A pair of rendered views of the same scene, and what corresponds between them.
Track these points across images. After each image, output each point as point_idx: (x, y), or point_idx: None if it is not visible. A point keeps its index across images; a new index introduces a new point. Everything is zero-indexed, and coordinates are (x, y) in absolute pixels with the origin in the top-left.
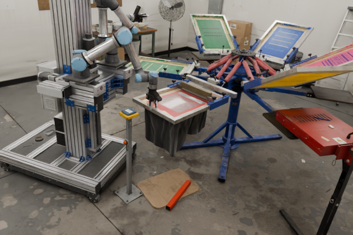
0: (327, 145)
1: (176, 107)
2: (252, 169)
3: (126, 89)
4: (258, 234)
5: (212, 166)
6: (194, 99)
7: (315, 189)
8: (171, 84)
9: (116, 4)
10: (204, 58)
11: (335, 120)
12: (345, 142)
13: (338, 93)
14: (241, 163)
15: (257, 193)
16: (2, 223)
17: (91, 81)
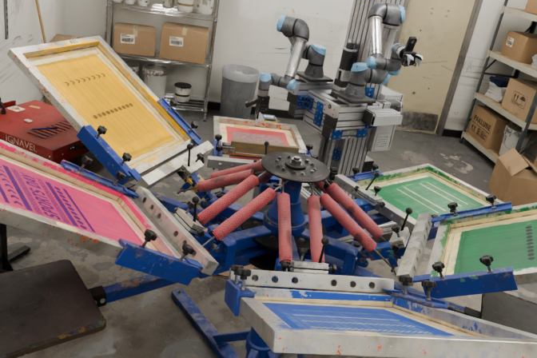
0: (30, 101)
1: (245, 136)
2: (149, 352)
3: (327, 133)
4: (80, 260)
5: (216, 315)
6: None
7: None
8: (309, 153)
9: (368, 14)
10: (497, 300)
11: (21, 133)
12: (8, 108)
13: (0, 324)
14: (180, 352)
15: (112, 308)
16: None
17: (304, 81)
